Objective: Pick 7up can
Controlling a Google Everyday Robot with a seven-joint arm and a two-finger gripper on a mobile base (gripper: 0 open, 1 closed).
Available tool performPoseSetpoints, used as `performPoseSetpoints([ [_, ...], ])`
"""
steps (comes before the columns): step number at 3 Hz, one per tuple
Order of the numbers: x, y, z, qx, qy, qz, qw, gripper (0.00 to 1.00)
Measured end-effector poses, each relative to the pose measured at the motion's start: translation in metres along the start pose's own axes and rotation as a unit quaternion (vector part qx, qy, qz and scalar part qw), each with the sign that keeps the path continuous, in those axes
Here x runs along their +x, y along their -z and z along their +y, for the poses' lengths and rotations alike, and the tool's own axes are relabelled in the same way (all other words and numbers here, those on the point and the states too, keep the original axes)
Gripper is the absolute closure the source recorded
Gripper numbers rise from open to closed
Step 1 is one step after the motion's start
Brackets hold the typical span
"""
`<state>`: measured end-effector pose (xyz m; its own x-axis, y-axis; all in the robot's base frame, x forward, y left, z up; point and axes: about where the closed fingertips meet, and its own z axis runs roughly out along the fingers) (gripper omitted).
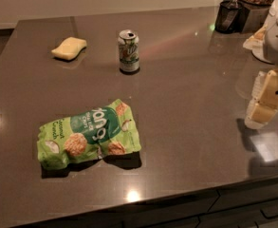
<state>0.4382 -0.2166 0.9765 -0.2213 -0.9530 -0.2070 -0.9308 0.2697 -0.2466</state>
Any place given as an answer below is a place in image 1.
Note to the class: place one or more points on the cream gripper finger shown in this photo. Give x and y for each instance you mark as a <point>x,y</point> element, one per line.
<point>263,105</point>

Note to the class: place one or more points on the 7up soda can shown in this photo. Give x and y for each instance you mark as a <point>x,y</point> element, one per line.
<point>128,44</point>

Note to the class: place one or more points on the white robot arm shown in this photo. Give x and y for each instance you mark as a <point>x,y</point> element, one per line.
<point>263,44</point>

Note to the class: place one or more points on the dark box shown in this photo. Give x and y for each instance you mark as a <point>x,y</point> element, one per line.
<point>251,18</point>

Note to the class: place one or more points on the black mesh cup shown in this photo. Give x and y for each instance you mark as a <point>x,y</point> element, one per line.
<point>227,17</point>

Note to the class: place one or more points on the green rice chips bag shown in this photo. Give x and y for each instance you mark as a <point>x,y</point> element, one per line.
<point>104,131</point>

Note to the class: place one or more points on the yellow sponge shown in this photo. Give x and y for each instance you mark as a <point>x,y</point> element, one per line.
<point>69,48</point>

